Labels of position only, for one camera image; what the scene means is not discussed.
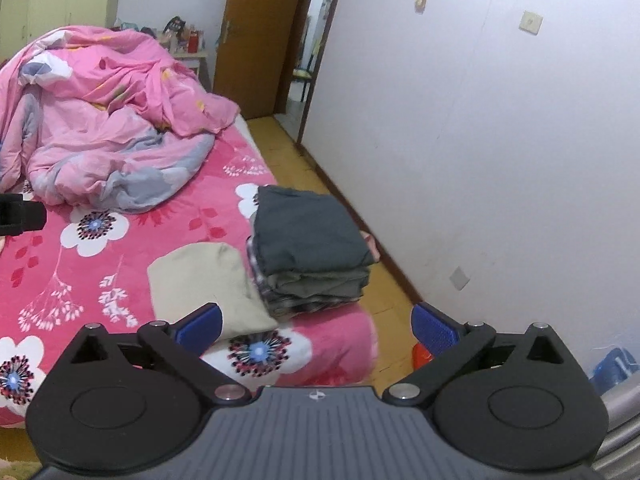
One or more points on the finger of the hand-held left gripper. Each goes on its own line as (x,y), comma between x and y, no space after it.
(22,215)

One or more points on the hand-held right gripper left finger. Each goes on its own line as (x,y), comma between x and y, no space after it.
(202,327)

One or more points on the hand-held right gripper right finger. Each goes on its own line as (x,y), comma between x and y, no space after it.
(432,327)

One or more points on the cream jacket with black trim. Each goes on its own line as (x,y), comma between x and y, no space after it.
(205,275)

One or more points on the stack of folded clothes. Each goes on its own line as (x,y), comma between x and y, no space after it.
(305,230)

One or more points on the orange object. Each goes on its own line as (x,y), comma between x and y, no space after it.
(421,357)

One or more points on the pink floral bedsheet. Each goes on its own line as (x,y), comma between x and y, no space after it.
(175,230)

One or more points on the pink floral duvet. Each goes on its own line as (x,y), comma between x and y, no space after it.
(100,110)

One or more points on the blue bag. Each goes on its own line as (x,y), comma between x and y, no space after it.
(615,367)

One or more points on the white side table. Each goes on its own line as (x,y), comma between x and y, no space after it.
(192,62)

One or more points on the red bottle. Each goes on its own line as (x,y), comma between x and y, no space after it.
(192,42)

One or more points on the chair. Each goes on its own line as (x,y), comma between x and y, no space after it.
(302,74)

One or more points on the wooden cabinet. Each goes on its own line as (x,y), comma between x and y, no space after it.
(260,35)

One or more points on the wall socket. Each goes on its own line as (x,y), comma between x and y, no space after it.
(460,278)

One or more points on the grey metal rail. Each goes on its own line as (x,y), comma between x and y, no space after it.
(625,435)

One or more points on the wall switch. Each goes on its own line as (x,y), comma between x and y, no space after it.
(531,22)

